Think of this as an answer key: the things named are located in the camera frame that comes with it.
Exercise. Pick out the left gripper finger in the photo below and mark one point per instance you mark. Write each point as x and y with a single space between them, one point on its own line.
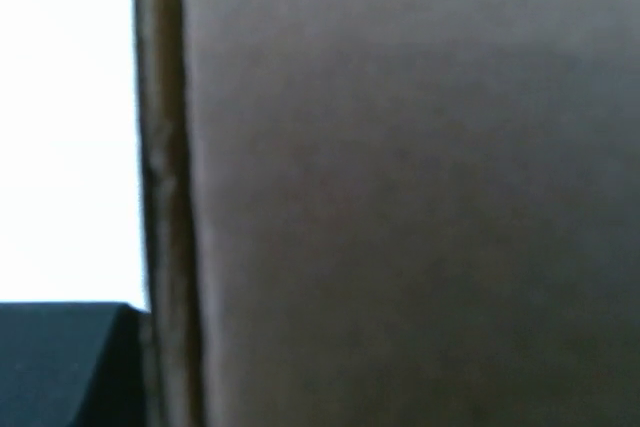
72 364

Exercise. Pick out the cardboard box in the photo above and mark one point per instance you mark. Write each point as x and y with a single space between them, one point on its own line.
391 212

